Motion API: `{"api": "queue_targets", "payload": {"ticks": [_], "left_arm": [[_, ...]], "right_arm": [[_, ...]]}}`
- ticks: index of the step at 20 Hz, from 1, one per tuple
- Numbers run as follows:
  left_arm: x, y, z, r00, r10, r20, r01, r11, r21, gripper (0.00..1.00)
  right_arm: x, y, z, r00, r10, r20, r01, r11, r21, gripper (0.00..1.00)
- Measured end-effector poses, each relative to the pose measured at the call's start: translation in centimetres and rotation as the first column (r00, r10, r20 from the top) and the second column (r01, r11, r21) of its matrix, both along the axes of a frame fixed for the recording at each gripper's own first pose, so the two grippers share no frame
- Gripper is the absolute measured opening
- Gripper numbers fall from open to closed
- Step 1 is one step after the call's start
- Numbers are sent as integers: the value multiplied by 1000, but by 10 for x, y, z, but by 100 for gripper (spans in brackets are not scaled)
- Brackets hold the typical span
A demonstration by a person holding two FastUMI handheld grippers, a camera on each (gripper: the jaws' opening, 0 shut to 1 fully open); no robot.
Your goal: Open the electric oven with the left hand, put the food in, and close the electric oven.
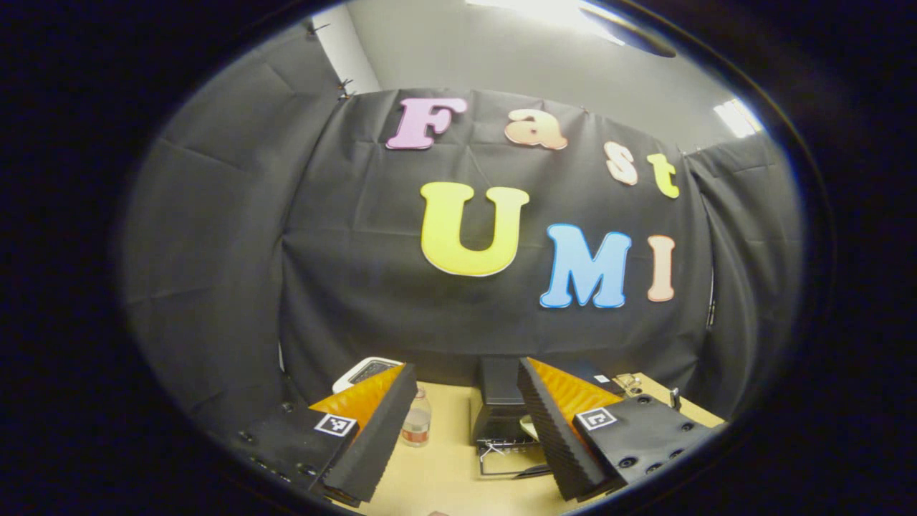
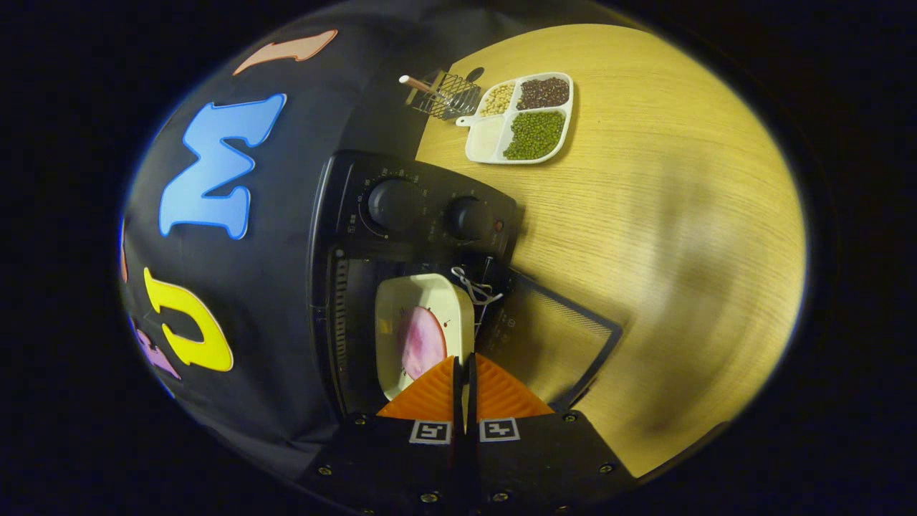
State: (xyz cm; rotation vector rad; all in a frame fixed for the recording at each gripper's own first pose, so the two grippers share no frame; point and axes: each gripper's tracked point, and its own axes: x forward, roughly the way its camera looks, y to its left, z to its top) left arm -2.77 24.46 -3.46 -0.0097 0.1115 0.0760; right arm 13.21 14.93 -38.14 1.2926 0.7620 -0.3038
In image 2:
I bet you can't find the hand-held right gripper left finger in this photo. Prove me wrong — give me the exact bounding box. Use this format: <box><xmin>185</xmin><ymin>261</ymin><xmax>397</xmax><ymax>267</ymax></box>
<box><xmin>297</xmin><ymin>355</ymin><xmax>466</xmax><ymax>516</ymax></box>

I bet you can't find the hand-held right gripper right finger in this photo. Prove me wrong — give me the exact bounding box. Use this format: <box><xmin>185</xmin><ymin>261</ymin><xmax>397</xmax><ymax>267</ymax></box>
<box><xmin>466</xmin><ymin>353</ymin><xmax>638</xmax><ymax>516</ymax></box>

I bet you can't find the pink round food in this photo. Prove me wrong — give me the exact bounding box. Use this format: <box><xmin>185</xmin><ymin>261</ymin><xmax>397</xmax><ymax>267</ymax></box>
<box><xmin>398</xmin><ymin>305</ymin><xmax>448</xmax><ymax>381</ymax></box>

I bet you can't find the white square plate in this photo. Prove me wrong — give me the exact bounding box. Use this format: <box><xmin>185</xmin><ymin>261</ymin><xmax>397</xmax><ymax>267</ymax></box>
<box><xmin>374</xmin><ymin>272</ymin><xmax>476</xmax><ymax>402</ymax></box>

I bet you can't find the black electric oven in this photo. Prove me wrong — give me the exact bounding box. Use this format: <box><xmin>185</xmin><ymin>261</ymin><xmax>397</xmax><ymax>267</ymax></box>
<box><xmin>308</xmin><ymin>149</ymin><xmax>624</xmax><ymax>424</ymax></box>

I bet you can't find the black backdrop cloth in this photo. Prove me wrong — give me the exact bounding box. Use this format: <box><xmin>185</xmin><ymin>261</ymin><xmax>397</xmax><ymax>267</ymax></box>
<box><xmin>118</xmin><ymin>0</ymin><xmax>645</xmax><ymax>488</ymax></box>

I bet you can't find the white divided bean tray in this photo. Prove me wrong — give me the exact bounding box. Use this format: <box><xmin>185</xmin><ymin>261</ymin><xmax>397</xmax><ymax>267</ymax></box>
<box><xmin>455</xmin><ymin>72</ymin><xmax>575</xmax><ymax>166</ymax></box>

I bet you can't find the metal mesh holder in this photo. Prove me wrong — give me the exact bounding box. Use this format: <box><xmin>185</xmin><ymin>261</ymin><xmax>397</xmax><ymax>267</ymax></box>
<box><xmin>405</xmin><ymin>70</ymin><xmax>482</xmax><ymax>121</ymax></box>

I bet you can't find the white string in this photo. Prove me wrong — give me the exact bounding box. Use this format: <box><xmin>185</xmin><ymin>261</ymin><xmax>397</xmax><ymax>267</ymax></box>
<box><xmin>450</xmin><ymin>265</ymin><xmax>506</xmax><ymax>305</ymax></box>

